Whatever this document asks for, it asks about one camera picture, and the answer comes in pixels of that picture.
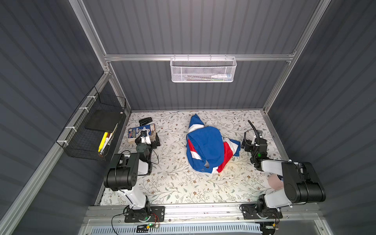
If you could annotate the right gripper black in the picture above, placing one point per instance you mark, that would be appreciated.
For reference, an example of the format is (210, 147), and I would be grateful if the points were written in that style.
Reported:
(249, 144)

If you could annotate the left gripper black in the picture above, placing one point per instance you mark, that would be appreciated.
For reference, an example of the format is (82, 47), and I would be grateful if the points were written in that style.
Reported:
(142, 140)

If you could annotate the blue red white hooded jacket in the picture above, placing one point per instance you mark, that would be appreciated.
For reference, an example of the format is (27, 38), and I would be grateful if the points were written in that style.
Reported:
(207, 151)

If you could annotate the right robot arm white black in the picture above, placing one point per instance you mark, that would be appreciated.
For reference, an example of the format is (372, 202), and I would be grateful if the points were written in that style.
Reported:
(301, 183)

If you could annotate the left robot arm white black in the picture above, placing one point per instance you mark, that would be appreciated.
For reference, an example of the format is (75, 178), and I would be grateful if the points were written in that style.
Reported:
(124, 171)

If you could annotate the black stapler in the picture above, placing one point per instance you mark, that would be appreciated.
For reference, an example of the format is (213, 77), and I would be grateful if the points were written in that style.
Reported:
(145, 121)

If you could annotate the pink cup with markers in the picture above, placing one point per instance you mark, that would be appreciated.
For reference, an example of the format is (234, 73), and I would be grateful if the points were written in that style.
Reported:
(276, 182)

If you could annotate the black notebook in basket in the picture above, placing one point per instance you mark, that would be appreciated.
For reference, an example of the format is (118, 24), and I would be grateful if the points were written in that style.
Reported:
(103, 121)

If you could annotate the yellow highlighter marker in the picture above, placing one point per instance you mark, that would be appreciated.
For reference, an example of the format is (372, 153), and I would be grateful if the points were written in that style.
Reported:
(103, 141)

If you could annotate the white tube in mesh basket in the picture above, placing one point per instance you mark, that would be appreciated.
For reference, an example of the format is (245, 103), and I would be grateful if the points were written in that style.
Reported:
(222, 77)

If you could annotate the black wire wall basket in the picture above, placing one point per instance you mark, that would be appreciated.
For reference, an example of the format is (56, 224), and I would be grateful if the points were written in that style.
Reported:
(93, 131)

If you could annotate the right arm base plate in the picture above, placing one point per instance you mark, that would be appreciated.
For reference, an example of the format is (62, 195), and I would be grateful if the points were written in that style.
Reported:
(253, 211)

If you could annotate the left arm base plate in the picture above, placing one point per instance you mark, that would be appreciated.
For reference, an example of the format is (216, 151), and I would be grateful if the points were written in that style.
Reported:
(145, 215)

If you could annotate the white wire mesh basket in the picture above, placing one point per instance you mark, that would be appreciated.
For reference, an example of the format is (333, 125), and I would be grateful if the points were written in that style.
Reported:
(199, 69)

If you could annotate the white perforated cable tray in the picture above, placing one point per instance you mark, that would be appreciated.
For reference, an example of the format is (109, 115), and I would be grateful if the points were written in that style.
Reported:
(179, 229)

